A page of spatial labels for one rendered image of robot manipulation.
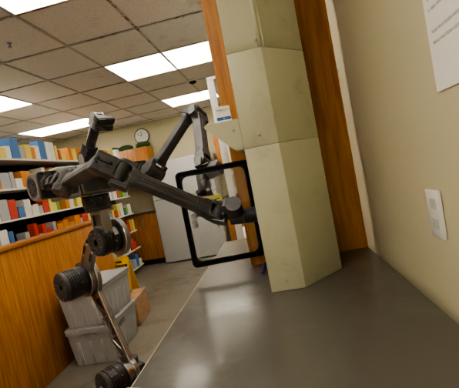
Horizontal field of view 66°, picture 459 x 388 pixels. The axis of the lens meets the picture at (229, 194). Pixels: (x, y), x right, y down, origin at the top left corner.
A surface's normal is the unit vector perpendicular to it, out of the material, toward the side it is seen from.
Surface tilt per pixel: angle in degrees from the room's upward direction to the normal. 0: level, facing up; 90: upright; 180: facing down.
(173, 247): 90
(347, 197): 90
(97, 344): 96
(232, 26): 90
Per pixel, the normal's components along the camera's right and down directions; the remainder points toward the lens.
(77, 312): -0.11, 0.17
